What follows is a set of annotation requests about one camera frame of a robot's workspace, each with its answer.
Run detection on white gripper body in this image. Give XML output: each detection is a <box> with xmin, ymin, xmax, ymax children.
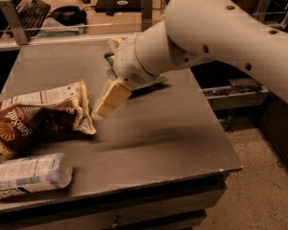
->
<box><xmin>112</xmin><ymin>33</ymin><xmax>156</xmax><ymax>80</ymax></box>

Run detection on brown chip bag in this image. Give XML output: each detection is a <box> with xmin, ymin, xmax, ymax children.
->
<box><xmin>0</xmin><ymin>80</ymin><xmax>96</xmax><ymax>161</ymax></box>

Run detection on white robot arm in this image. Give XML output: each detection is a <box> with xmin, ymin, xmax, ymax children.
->
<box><xmin>92</xmin><ymin>0</ymin><xmax>288</xmax><ymax>118</ymax></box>

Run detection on green chip bag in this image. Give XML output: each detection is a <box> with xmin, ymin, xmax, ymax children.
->
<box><xmin>104</xmin><ymin>52</ymin><xmax>168</xmax><ymax>90</ymax></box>

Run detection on blue plastic water bottle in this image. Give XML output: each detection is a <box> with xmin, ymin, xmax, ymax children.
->
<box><xmin>0</xmin><ymin>153</ymin><xmax>73</xmax><ymax>198</ymax></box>

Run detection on black laptop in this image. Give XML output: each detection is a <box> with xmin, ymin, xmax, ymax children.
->
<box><xmin>95</xmin><ymin>0</ymin><xmax>141</xmax><ymax>12</ymax></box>

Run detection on black headphones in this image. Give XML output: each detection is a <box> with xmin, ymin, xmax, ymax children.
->
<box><xmin>50</xmin><ymin>6</ymin><xmax>86</xmax><ymax>26</ymax></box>

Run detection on black keyboard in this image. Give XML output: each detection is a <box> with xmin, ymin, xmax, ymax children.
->
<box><xmin>17</xmin><ymin>0</ymin><xmax>51</xmax><ymax>36</ymax></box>

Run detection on grey metal shelf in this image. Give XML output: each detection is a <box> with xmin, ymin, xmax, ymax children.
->
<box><xmin>203</xmin><ymin>78</ymin><xmax>270</xmax><ymax>110</ymax></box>

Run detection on grey drawer front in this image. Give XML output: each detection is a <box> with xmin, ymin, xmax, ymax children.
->
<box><xmin>0</xmin><ymin>180</ymin><xmax>227</xmax><ymax>230</ymax></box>

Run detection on grey metal rail bracket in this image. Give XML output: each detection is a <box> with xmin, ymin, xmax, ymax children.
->
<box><xmin>141</xmin><ymin>0</ymin><xmax>153</xmax><ymax>31</ymax></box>

